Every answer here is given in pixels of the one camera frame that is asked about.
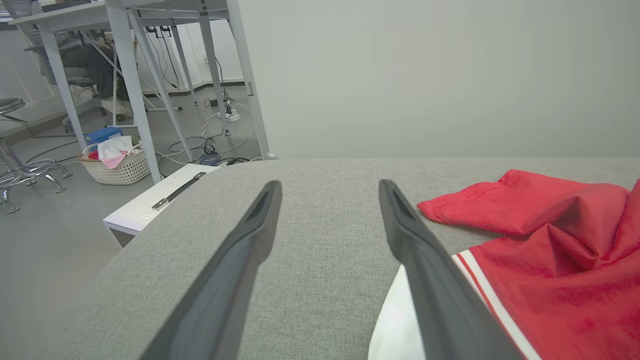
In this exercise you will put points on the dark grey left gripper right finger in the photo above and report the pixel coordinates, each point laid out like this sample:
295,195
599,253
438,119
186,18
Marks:
435,290

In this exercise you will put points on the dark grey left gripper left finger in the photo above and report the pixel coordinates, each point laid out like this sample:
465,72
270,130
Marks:
225,280

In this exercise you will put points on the red and white basketball jersey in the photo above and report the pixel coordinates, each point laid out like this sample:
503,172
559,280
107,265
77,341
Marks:
560,270

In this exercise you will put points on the cream woven laundry basket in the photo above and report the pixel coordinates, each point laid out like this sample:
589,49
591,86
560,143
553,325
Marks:
120,172

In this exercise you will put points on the white power strip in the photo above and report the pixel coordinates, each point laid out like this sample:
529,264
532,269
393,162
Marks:
229,116

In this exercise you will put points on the pink white cloth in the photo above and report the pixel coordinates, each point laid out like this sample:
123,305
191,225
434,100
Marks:
114,150

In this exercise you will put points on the blue box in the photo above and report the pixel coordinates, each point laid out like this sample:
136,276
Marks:
102,134

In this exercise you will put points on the white partition panel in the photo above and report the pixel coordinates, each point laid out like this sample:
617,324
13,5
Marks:
425,75

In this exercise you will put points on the chrome stool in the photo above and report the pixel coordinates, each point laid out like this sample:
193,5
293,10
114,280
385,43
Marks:
22,172

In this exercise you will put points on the seated person dark trousers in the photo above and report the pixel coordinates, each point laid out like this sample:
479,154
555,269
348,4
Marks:
95,70

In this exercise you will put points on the white metal frame desk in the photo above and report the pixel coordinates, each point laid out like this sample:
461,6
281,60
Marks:
127,60

